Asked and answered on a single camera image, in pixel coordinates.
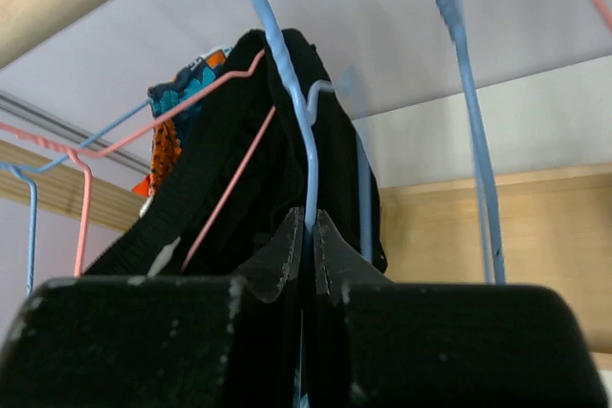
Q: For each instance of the wooden clothes rack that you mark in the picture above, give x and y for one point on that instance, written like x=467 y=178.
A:
x=543 y=75

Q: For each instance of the black shorts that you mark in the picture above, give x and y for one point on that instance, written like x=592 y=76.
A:
x=242 y=170

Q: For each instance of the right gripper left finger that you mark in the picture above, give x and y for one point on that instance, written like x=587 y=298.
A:
x=136 y=341

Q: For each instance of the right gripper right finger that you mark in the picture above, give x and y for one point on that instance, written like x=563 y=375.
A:
x=376 y=343

